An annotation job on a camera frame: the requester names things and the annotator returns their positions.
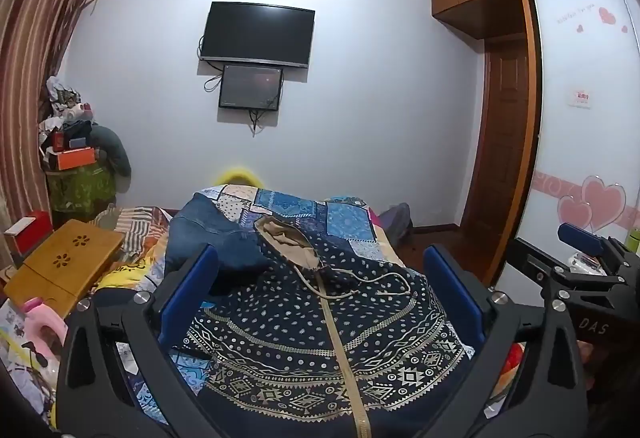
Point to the cartoon print bed sheet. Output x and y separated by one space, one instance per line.
20 368

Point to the green patterned cloth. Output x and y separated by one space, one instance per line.
82 188

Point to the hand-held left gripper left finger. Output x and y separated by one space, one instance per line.
192 278

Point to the blue patchwork blanket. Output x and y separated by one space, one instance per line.
325 218

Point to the yellow plastic object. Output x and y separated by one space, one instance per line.
235 175

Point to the colourful tan fleece blanket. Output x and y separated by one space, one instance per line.
507 360

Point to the small wall sticker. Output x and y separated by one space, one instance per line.
580 97

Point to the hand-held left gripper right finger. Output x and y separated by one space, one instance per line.
450 283

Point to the pile of clutter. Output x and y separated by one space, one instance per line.
65 112

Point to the red box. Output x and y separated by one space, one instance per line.
32 230

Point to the blue denim jeans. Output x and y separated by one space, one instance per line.
210 228

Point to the small wall monitor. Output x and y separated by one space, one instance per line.
250 87

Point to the brown wooden door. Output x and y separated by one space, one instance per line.
500 142

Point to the white heart-print sliding door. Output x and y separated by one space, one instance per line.
585 142

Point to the bamboo lap desk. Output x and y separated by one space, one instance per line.
60 263

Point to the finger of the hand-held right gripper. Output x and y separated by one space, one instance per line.
582 234
537 263

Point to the navy patterned zip hoodie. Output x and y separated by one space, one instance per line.
310 308

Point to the large wall television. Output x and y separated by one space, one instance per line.
257 35

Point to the orange box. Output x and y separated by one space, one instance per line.
75 158

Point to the pink plastic toy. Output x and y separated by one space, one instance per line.
40 323

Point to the striped cloth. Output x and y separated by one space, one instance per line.
135 228

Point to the striped brown curtain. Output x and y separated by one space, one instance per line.
35 17

